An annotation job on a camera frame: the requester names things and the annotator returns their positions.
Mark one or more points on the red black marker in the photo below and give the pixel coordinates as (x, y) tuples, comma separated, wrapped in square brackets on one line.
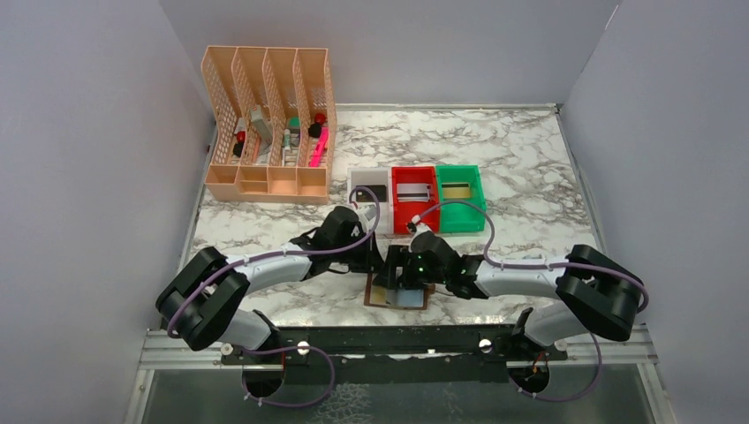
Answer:
[(240, 139)]

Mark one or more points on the white plastic bin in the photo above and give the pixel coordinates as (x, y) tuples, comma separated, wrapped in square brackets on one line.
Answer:
[(366, 176)]

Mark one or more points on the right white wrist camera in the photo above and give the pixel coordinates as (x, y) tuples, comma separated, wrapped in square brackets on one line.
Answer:
[(416, 226)]

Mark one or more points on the brown leather card holder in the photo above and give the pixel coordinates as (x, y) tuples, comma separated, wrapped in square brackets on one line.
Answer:
[(397, 299)]

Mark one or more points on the pink highlighter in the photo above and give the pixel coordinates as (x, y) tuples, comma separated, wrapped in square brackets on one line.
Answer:
[(320, 148)]

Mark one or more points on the grey stapler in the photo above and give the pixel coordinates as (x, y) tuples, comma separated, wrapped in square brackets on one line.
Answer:
[(261, 123)]

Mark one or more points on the white striped credit card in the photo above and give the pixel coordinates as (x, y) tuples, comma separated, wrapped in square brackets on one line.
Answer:
[(413, 192)]

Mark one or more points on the peach plastic desk organizer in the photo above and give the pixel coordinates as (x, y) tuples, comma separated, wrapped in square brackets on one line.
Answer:
[(276, 120)]

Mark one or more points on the gold credit card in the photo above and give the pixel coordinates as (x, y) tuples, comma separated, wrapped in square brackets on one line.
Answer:
[(456, 191)]

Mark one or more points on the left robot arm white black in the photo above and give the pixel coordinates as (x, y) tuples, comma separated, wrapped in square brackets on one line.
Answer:
[(201, 304)]

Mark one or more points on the green plastic bin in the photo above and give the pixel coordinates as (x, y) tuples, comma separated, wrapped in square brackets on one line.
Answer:
[(461, 216)]

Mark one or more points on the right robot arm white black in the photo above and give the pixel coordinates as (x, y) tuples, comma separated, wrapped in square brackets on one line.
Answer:
[(591, 293)]

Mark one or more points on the black credit card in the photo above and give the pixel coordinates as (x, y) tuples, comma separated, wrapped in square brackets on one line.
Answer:
[(372, 193)]

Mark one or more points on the black mounting rail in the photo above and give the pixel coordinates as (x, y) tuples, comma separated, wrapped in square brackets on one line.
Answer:
[(389, 354)]

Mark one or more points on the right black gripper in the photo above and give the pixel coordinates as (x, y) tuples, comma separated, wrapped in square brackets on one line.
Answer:
[(396, 267)]

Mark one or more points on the red plastic bin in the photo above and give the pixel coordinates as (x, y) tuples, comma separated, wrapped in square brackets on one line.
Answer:
[(404, 211)]

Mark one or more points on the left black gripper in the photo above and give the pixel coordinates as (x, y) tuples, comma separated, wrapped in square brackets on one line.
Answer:
[(370, 257)]

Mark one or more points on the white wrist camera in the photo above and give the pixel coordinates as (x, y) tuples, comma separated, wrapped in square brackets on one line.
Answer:
[(367, 213), (416, 226)]

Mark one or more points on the green cap glue stick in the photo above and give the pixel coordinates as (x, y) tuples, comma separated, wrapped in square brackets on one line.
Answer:
[(291, 135)]

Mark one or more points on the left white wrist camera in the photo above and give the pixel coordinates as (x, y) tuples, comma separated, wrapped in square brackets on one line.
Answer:
[(367, 213)]

